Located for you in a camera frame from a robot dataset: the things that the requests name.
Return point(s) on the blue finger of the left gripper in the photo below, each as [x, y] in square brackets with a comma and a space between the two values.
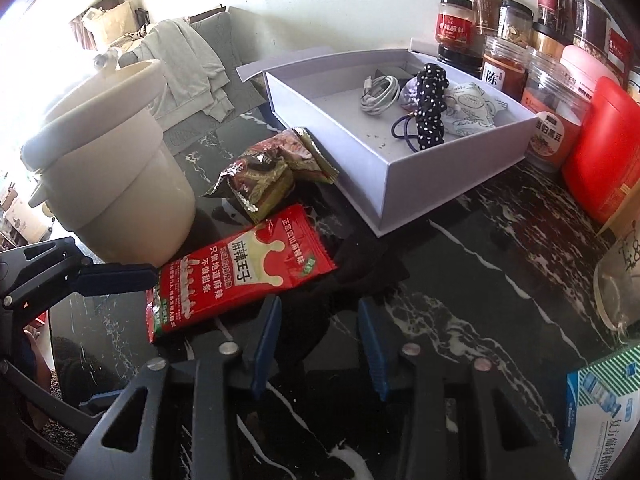
[114, 278]

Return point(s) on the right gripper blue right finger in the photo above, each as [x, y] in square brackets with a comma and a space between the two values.
[372, 332]

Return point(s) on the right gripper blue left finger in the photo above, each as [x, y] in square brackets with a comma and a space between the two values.
[270, 323]

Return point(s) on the red snack packet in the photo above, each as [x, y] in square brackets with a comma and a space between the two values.
[280, 253]

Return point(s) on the nutritious cereal packet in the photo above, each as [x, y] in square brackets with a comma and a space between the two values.
[266, 172]

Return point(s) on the black polka dot scrunchie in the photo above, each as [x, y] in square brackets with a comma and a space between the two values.
[431, 85]

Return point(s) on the black cloth item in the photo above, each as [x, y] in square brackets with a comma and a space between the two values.
[365, 267]

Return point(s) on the lavender drawstring pouch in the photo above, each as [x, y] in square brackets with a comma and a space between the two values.
[409, 127]

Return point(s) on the cream electric kettle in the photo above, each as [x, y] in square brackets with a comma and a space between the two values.
[105, 171]

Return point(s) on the grey clothes pile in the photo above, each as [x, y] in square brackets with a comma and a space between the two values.
[193, 73]

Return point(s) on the blue white medicine box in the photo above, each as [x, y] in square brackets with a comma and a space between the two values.
[602, 413]

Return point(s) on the glass mug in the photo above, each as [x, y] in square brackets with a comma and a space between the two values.
[616, 283]

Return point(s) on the red canister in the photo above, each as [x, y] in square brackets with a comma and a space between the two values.
[603, 165]

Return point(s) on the chenpi spice jar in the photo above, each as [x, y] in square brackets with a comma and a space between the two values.
[505, 67]

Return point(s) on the orange label clear jar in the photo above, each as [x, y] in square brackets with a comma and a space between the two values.
[559, 111]

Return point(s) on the red label sauce jar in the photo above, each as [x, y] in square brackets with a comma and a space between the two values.
[455, 24]

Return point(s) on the gold jar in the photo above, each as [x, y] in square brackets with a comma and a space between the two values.
[547, 41]

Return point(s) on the pink jar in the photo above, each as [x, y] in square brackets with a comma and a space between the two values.
[584, 71]

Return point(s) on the seed jar black lid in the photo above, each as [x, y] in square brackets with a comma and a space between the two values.
[515, 22]

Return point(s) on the brown powder jar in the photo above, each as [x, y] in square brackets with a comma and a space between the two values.
[487, 16]

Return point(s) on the tall dark label jar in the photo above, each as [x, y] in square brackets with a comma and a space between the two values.
[592, 28]

